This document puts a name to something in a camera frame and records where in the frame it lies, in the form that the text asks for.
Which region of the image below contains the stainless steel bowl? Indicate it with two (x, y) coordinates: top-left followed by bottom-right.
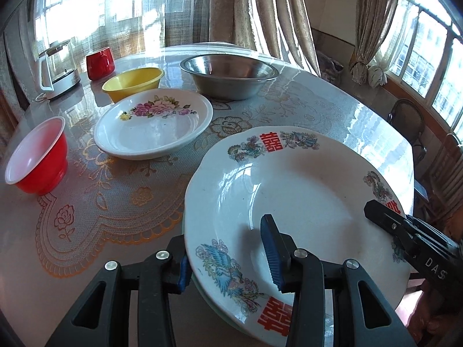
(180, 54), (280, 101)

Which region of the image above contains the red plastic bowl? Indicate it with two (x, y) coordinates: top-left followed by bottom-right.
(4, 116), (69, 196)

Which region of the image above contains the lace tablecloth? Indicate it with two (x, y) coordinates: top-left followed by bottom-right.
(0, 41), (415, 347)

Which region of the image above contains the beige brocade curtain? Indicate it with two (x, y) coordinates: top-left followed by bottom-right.
(209, 0), (321, 77)

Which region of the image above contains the grey brocade curtain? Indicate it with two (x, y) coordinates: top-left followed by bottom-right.
(3, 0), (37, 93)

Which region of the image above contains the tied beige curtain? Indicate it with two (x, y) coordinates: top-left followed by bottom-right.
(349, 0), (414, 88)

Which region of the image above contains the white floral plate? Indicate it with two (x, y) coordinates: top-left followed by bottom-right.
(93, 88), (214, 160)

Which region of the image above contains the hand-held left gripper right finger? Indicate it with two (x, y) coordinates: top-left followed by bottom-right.
(260, 214), (416, 347)

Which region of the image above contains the large white phoenix-print plate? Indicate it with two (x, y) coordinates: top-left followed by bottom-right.
(184, 126), (414, 347)

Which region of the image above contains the red mug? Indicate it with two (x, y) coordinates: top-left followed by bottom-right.
(86, 47), (115, 81)

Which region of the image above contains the printed cloth bag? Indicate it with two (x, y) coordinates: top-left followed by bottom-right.
(317, 51), (345, 88)

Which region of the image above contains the white glass electric kettle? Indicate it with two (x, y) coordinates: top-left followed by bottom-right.
(35, 40), (82, 101)

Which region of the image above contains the brown wooden chair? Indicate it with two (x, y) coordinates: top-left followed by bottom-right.
(415, 133), (463, 234)

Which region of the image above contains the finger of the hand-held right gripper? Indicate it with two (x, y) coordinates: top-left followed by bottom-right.
(364, 200), (411, 238)

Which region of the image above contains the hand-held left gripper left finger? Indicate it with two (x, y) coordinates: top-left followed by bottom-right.
(47, 235), (192, 347)

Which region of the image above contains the sheer checked curtain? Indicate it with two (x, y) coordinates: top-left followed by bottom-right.
(32, 0), (218, 56)

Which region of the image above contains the yellow plastic bowl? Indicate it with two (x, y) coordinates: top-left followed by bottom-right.
(102, 67), (165, 104)

